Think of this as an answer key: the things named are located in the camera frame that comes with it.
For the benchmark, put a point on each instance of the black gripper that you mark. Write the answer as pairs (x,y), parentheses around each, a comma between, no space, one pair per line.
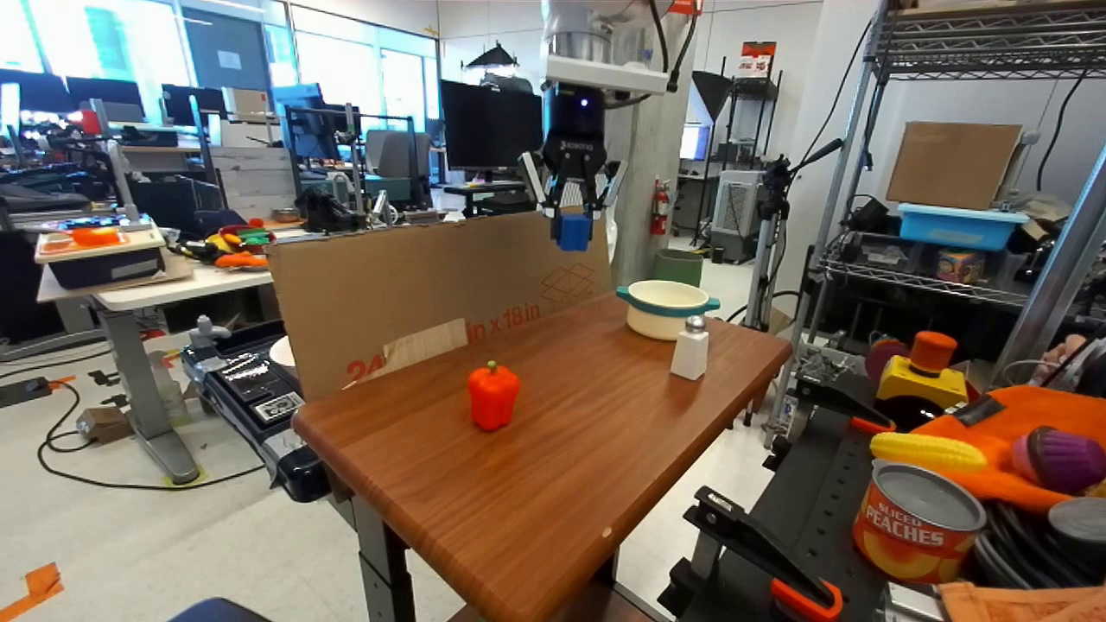
(577,141)

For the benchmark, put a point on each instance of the blue block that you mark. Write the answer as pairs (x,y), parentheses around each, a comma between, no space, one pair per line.
(573,231)

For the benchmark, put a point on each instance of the black computer monitor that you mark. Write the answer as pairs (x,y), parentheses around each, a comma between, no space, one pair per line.
(490,125)

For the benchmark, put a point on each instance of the red fire extinguisher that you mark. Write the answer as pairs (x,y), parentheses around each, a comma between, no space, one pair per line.
(658,207)

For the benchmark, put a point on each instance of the white bowl green rim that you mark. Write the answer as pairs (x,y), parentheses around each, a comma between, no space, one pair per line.
(658,308)

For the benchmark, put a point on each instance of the white salt shaker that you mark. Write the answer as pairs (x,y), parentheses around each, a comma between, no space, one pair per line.
(692,350)

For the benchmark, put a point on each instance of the orange toy bell pepper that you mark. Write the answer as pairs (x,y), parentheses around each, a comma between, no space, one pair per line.
(492,394)

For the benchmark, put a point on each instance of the cardboard panel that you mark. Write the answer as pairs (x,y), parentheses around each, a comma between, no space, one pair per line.
(375,300)

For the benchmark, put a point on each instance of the blue plastic bin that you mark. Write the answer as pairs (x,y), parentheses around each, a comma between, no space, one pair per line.
(960,224)

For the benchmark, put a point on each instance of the brown cardboard sheet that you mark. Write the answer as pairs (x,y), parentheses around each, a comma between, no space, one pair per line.
(951,164)

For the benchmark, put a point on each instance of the white side desk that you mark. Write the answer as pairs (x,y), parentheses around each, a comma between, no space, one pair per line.
(123,275)

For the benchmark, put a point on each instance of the yellow emergency stop box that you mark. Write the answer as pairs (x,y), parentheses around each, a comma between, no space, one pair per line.
(919,367)

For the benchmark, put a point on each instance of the left orange clamp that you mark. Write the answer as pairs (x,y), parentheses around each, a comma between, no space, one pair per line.
(725,526)

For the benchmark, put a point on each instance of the yellow toy corn cob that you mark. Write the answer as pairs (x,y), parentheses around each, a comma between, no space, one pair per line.
(927,449)

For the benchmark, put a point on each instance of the orange cloth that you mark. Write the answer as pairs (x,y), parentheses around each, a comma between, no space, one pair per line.
(1022,407)

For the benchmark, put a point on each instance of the peaches can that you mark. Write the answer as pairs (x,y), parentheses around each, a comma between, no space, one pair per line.
(915,521)

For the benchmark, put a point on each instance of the purple toy cupcake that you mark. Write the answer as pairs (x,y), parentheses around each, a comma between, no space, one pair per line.
(1059,460)

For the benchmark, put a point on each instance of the orange towel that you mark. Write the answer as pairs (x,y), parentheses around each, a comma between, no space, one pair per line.
(971,603)

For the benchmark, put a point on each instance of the metal wire shelf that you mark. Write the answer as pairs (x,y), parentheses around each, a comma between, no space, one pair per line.
(1032,64)

